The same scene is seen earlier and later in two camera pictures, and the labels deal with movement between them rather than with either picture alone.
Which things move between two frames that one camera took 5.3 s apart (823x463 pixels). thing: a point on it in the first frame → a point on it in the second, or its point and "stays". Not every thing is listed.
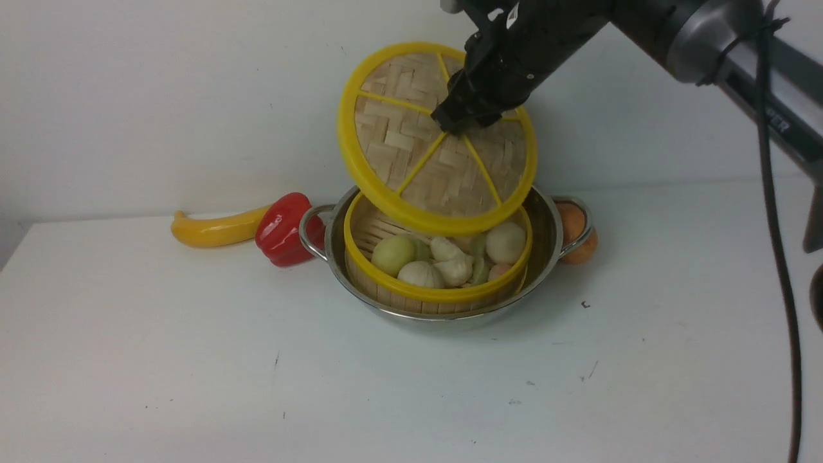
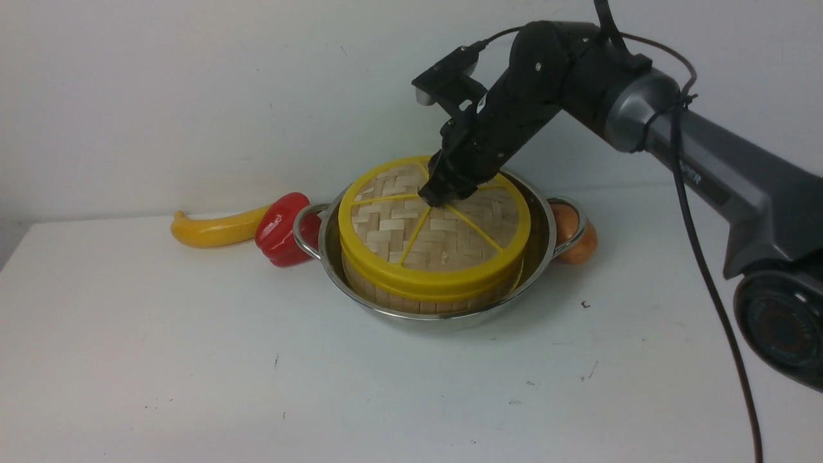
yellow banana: (217, 231) stays
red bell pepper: (278, 229) stays
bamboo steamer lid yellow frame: (415, 174) → (394, 242)
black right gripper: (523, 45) → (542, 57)
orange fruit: (572, 222) stays
